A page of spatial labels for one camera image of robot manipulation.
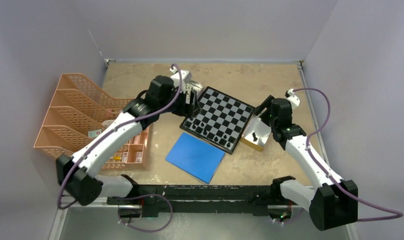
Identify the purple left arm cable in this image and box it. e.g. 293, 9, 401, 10
57, 63, 183, 210

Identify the blue mat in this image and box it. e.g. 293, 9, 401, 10
166, 133, 225, 184

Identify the peach desk organizer tray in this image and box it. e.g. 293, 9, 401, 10
102, 127, 150, 172

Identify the black white chessboard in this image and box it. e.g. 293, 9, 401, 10
180, 86, 255, 155

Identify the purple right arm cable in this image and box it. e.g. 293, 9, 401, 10
289, 87, 404, 223

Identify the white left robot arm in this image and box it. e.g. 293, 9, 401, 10
56, 70, 200, 206

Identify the pink tin with white pieces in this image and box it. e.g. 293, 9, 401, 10
185, 80, 205, 106

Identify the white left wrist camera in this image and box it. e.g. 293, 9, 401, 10
170, 66, 192, 93

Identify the black chess queen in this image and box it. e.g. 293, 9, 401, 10
252, 132, 258, 143

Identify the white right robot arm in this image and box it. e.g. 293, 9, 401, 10
254, 95, 358, 231

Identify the peach mesh file rack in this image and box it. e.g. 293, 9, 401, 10
34, 73, 130, 159

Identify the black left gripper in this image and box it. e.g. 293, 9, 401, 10
158, 84, 200, 118

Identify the black chess knight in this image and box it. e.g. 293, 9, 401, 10
219, 139, 226, 146

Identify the yellow tin with black pieces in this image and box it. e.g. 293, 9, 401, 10
240, 115, 271, 152

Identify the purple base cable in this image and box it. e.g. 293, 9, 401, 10
117, 193, 175, 233

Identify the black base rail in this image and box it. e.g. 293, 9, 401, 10
107, 184, 297, 221

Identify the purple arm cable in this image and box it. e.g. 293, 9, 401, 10
57, 63, 183, 210
289, 87, 404, 223

